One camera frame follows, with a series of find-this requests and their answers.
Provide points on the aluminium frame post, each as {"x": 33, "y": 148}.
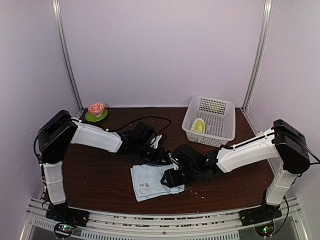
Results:
{"x": 260, "y": 51}
{"x": 65, "y": 53}

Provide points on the red patterned bowl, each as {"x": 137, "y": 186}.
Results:
{"x": 97, "y": 109}

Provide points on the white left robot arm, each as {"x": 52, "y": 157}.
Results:
{"x": 53, "y": 139}

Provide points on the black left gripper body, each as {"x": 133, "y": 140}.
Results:
{"x": 149, "y": 156}

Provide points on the beige patterned mug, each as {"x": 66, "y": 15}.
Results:
{"x": 260, "y": 134}

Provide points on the right aluminium frame post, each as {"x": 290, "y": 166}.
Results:
{"x": 260, "y": 51}

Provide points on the aluminium front rail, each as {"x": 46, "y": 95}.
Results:
{"x": 217, "y": 225}

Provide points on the light blue towel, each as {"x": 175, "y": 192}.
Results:
{"x": 146, "y": 182}

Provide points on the white plastic basket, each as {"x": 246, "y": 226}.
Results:
{"x": 218, "y": 116}

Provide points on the left aluminium frame post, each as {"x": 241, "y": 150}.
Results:
{"x": 65, "y": 53}

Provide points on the green patterned towel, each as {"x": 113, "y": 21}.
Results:
{"x": 198, "y": 125}

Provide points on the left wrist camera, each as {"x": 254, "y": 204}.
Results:
{"x": 158, "y": 141}

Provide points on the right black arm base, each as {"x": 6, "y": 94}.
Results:
{"x": 259, "y": 214}

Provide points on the green plate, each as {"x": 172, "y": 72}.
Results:
{"x": 94, "y": 118}

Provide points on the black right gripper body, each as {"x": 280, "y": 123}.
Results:
{"x": 190, "y": 173}

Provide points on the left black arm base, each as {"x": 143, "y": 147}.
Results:
{"x": 63, "y": 213}

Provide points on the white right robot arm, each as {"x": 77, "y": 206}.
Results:
{"x": 281, "y": 141}

